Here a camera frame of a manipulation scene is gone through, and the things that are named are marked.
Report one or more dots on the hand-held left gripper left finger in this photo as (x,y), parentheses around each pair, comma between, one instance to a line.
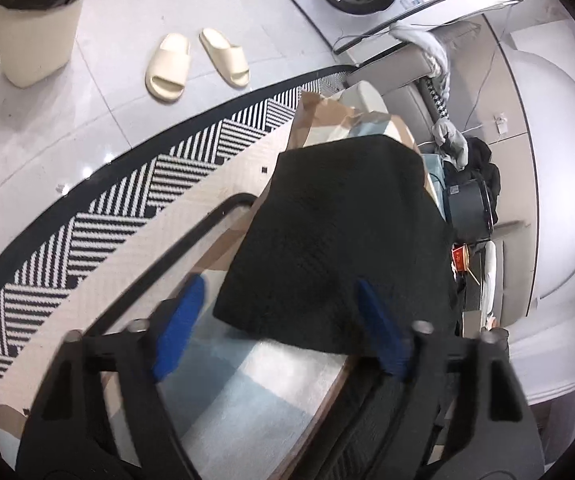
(180,325)

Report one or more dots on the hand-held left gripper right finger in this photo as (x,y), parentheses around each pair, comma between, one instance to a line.
(380,325)

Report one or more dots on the black knit garment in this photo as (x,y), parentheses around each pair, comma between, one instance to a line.
(337,240)

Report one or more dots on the checkered blanket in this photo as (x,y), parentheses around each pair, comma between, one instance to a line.
(247,395)

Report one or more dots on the red round tin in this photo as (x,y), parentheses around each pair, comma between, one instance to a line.
(461,259)

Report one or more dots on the black and white striped rug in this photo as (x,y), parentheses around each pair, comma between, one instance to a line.
(117,200)

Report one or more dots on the black cooking pot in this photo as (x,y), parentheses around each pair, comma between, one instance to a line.
(467,210)

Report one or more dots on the black clothing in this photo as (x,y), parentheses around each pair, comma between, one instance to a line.
(485,160)

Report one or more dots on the grey crumpled cloth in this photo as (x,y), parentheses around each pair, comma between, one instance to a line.
(455,142)

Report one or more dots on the cream slipper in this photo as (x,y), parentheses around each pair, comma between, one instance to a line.
(167,70)
(227,57)

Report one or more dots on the grey sofa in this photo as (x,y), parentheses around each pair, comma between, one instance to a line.
(397,62)

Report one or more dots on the light grey cloth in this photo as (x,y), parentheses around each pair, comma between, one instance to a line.
(430,45)

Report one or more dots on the beige trash bin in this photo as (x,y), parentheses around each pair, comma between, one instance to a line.
(32,45)

